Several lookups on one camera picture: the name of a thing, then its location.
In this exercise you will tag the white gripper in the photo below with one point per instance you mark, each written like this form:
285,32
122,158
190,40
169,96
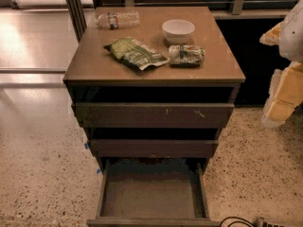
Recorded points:
292,38

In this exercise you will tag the green jalapeno chip bag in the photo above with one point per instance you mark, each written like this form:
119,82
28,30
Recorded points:
130,51

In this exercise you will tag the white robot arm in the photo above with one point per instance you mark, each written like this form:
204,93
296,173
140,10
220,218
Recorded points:
291,36

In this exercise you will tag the brown drawer cabinet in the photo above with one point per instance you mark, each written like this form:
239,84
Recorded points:
153,101

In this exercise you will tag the open bottom drawer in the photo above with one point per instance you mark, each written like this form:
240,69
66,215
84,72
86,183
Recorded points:
152,193

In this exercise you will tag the middle drawer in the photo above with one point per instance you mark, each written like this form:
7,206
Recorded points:
153,148

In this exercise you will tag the top drawer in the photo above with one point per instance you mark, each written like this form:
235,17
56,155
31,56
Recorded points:
153,115

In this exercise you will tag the white bowl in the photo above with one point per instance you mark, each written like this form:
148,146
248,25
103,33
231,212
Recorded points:
177,31

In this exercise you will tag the grey power strip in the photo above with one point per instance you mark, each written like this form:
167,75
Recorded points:
267,222

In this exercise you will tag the clear plastic water bottle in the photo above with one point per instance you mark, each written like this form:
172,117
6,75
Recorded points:
118,20

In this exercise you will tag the blue tape piece upper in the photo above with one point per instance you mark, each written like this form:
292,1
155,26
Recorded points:
86,146

